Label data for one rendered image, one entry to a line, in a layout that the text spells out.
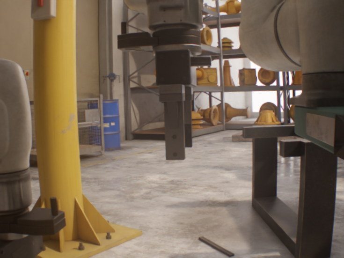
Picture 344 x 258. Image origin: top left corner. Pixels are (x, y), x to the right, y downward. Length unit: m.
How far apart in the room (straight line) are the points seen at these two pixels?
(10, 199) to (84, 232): 1.83
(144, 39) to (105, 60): 7.09
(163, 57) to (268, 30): 0.32
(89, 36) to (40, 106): 5.47
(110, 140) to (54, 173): 4.52
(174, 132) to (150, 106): 8.70
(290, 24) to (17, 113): 0.50
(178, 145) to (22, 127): 0.21
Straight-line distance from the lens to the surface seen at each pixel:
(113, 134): 6.75
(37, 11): 2.23
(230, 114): 10.25
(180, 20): 0.57
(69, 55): 2.28
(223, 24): 11.53
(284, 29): 0.75
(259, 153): 2.93
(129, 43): 0.59
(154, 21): 0.58
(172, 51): 0.54
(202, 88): 8.74
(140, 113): 8.87
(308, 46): 0.68
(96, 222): 2.46
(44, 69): 2.25
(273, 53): 0.81
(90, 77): 7.56
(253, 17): 0.84
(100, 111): 5.97
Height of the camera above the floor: 0.86
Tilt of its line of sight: 4 degrees down
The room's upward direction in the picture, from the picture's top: 2 degrees counter-clockwise
